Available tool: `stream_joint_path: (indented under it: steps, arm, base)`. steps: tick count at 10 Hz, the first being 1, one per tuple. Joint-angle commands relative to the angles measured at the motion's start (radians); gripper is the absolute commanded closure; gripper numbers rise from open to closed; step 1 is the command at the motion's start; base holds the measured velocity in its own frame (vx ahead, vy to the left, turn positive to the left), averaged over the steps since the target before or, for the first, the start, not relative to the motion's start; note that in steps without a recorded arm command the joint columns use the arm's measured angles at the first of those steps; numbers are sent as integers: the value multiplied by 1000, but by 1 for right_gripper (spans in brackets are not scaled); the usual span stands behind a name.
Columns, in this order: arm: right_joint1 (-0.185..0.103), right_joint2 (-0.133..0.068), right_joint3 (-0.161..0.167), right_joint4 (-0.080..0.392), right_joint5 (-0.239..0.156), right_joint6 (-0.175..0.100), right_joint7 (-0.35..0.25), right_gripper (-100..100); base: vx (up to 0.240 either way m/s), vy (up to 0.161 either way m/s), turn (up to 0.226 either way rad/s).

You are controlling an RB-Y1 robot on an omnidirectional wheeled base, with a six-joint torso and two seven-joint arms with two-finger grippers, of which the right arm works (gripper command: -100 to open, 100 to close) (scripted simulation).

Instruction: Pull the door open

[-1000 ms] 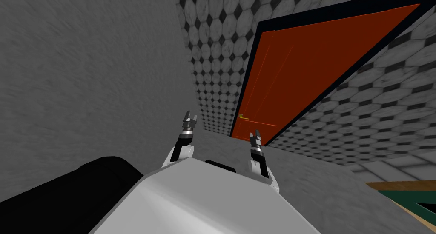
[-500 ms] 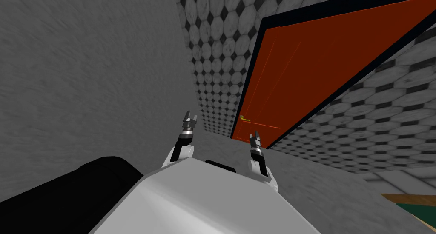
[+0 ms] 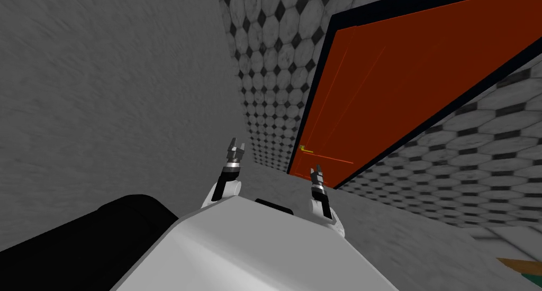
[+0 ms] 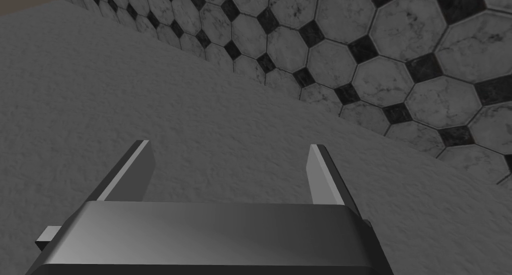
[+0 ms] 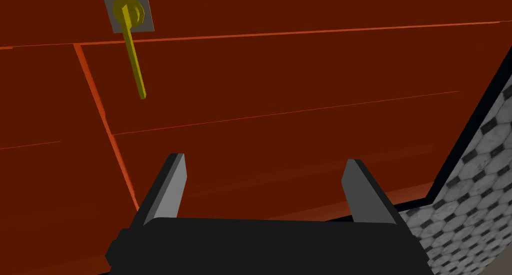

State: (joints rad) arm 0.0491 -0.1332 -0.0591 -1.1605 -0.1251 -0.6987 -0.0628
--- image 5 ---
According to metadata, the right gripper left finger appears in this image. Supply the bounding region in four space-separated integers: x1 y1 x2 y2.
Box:
131 152 188 228

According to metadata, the yellow lever door handle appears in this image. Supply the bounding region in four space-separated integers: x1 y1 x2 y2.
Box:
101 0 155 101

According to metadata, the red-brown door leaf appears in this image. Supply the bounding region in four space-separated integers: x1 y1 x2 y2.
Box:
0 0 512 275

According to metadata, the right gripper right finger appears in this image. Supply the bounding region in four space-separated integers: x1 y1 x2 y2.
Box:
341 158 403 226

